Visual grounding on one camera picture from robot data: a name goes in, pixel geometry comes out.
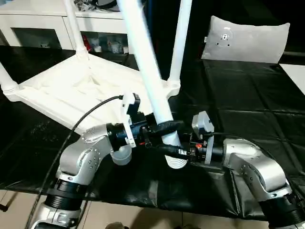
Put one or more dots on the white plastic table top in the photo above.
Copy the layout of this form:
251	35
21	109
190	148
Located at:
59	86

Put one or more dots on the white flat board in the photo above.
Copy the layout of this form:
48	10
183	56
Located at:
295	76

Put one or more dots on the grey pillow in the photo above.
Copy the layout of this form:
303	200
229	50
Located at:
250	43

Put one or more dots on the white glass-door cabinet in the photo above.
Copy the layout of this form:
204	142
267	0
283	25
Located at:
31	19

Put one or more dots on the black case with gold label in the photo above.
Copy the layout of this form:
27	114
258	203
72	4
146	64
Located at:
202	23

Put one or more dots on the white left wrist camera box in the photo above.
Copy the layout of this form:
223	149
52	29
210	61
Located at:
127	100

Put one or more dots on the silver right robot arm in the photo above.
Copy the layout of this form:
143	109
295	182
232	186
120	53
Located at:
259	164

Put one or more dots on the black mat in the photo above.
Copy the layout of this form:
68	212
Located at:
238	107

